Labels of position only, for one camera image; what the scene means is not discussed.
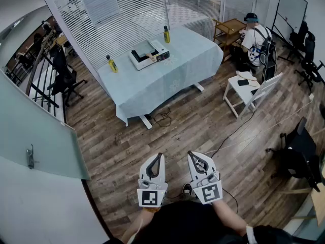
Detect white wooden chair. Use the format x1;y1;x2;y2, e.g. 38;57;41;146
222;72;284;119

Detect white portable stove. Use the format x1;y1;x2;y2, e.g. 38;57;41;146
127;39;171;71

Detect tangled black cable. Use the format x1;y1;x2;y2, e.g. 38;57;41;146
151;107;173;129

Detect light blue tablecloth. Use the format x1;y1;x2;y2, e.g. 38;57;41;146
97;25;224;127

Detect metal door handle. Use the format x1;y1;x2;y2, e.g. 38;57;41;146
25;144;40;170

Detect person's right forearm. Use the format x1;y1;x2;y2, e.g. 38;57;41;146
211;200;249;235

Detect black metal railing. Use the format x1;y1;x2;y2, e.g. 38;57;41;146
24;26;67;124

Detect frosted glass door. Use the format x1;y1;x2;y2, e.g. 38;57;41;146
0;69;92;180

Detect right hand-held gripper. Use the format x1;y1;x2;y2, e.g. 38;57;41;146
187;150;224;205

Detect person's left forearm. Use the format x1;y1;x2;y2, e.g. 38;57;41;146
120;206;156;244

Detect white table frame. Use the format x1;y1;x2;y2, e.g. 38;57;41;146
139;82;205;130

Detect long white floor cable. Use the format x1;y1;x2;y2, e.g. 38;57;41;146
204;93;315;155

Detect person's black shirt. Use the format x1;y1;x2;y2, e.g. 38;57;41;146
103;200;295;244

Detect beige cloth pads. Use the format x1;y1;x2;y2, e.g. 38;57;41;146
236;70;258;82

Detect whiteboard on black stand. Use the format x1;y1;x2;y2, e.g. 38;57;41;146
271;0;309;47

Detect black office chair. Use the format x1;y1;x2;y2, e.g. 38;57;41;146
47;44;88;107
265;116;322;193
278;20;309;66
294;30;325;94

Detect wooden trolley shelf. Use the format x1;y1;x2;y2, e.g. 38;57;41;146
212;18;247;58

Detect long black floor cable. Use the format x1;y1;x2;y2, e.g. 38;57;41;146
210;110;256;159

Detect grey square frying pan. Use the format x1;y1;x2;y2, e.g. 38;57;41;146
131;40;158;62

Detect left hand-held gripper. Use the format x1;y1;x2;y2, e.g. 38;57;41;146
137;152;169;208

